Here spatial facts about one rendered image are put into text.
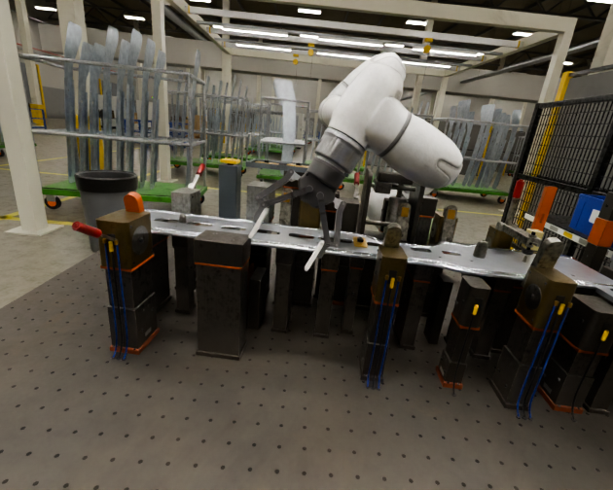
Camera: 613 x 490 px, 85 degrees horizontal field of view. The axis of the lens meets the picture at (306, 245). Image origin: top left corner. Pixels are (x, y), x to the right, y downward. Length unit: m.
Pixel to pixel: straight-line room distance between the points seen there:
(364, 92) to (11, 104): 3.88
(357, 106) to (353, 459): 0.68
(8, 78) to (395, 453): 4.16
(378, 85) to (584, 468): 0.87
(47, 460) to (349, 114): 0.83
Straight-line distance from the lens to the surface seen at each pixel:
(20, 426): 0.93
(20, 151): 4.32
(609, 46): 9.01
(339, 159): 0.66
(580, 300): 1.02
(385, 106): 0.68
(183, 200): 1.18
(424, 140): 0.71
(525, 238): 1.10
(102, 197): 3.44
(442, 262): 0.95
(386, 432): 0.84
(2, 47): 4.31
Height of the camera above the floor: 1.30
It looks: 19 degrees down
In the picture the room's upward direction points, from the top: 6 degrees clockwise
